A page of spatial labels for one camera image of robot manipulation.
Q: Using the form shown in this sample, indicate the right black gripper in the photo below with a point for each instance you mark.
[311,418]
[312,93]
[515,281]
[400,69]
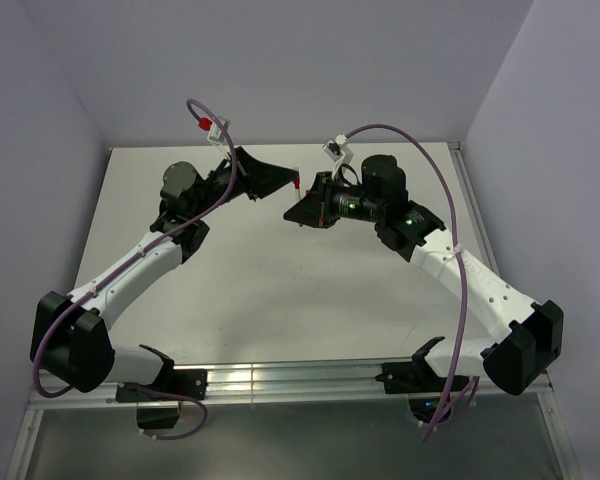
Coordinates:
[308,209]

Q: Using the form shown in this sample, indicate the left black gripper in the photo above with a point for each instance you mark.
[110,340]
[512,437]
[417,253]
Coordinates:
[263,179]

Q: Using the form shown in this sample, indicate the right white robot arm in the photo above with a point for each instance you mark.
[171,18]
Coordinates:
[523,338]

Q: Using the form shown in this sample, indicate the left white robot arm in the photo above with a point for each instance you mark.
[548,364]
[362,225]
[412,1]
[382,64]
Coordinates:
[71,337]

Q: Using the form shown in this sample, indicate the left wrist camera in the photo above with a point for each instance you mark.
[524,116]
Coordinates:
[214,130]

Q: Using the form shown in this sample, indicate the aluminium front rail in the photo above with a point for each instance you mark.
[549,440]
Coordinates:
[252,384]

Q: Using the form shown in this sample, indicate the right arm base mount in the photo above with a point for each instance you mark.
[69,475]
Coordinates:
[412,377]

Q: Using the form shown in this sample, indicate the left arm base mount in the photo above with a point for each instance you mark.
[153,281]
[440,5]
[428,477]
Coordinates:
[159,406]

